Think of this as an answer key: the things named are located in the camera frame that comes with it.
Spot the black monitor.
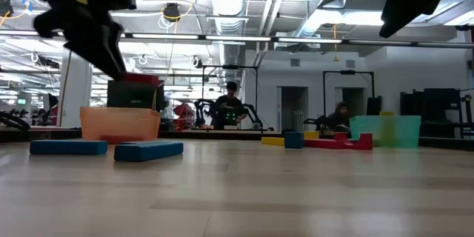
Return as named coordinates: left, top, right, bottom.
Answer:
left=107, top=81, right=166, bottom=112

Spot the red background object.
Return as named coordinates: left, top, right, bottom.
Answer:
left=173, top=102, right=196, bottom=129

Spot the orange plastic bin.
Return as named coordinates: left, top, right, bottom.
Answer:
left=79, top=106, right=162, bottom=144

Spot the white column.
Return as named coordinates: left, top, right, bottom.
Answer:
left=59, top=50, right=93, bottom=129

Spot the yellow hanging rope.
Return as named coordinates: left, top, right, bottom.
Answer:
left=59, top=59, right=73, bottom=127

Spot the black shelving rack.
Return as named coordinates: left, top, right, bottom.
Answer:
left=399, top=87, right=474, bottom=138

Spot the person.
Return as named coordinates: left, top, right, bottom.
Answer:
left=213, top=81, right=247, bottom=130
left=325, top=101, right=351, bottom=133

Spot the black ceiling dome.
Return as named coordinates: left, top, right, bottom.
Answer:
left=162, top=2, right=181, bottom=23

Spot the long ceiling light bar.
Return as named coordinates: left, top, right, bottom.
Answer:
left=0, top=29, right=474, bottom=48

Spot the teal plastic bin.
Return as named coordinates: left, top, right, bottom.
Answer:
left=349, top=115, right=421, bottom=149

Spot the black gantry frame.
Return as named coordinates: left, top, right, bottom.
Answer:
left=201, top=64, right=259, bottom=130
left=323, top=69, right=375, bottom=116

